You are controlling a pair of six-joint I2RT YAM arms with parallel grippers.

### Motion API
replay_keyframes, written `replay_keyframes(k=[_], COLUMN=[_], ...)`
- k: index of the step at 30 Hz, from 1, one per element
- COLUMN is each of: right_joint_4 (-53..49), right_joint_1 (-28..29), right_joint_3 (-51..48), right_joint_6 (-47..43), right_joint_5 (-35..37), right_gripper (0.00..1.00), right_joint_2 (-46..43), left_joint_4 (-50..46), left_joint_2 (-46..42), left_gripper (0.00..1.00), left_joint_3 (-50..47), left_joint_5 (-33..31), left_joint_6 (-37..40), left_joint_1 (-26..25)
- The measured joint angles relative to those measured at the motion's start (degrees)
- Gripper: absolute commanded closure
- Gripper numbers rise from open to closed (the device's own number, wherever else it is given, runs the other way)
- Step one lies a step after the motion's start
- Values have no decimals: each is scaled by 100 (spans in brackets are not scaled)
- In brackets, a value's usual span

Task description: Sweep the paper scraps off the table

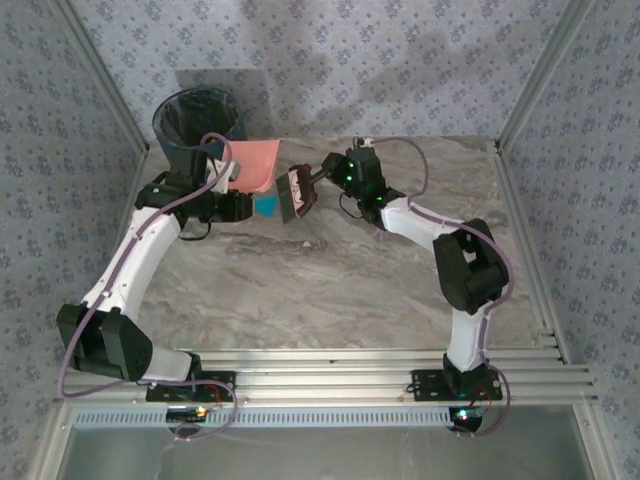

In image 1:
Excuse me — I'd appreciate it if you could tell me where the pink plastic dustpan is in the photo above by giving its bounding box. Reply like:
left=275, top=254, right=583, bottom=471
left=219, top=138, right=283, bottom=195

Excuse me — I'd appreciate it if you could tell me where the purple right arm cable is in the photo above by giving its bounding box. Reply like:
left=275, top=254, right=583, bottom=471
left=372, top=137, right=515, bottom=439

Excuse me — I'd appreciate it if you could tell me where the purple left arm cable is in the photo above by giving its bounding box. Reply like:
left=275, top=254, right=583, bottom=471
left=55, top=131, right=240, bottom=442

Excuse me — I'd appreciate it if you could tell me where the left controller circuit board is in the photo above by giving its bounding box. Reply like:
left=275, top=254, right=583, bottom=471
left=166, top=406, right=210, bottom=422

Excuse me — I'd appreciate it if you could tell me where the aluminium right side rail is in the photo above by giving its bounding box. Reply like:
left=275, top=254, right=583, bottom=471
left=493, top=142, right=570, bottom=362

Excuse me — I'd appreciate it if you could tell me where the slotted grey cable duct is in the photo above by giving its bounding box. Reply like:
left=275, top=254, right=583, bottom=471
left=66, top=404, right=457, bottom=427

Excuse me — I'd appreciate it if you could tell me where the black trash bin with bag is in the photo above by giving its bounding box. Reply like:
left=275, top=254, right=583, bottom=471
left=151, top=86, right=248, bottom=158

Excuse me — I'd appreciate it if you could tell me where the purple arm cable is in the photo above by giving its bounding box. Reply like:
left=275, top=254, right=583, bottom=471
left=372, top=137, right=515, bottom=439
left=55, top=131, right=240, bottom=442

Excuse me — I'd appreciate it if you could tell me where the blue paper scrap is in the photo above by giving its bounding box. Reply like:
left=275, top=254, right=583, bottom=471
left=252, top=195, right=280, bottom=219

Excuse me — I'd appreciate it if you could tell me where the aluminium left corner post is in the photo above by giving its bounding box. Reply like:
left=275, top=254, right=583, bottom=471
left=52, top=0, right=152, bottom=154

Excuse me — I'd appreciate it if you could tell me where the right controller circuit board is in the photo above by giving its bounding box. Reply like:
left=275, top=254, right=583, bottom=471
left=448, top=406, right=485, bottom=434

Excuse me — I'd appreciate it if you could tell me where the aluminium right corner post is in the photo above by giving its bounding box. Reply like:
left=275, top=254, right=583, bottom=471
left=495, top=0, right=599, bottom=151

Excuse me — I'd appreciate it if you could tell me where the aluminium front rail platform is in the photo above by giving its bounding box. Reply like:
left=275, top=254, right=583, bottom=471
left=53, top=346, right=599, bottom=417

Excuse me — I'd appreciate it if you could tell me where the aluminium corner post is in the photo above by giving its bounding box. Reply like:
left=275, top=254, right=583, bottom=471
left=52, top=0, right=152, bottom=154
left=495, top=0, right=599, bottom=151

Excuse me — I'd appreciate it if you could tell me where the controller circuit board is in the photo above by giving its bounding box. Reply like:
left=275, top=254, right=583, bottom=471
left=448, top=406, right=485, bottom=434
left=166, top=406, right=210, bottom=422

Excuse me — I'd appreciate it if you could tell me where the small dark hand brush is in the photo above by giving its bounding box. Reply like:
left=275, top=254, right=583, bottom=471
left=274, top=163, right=332, bottom=225

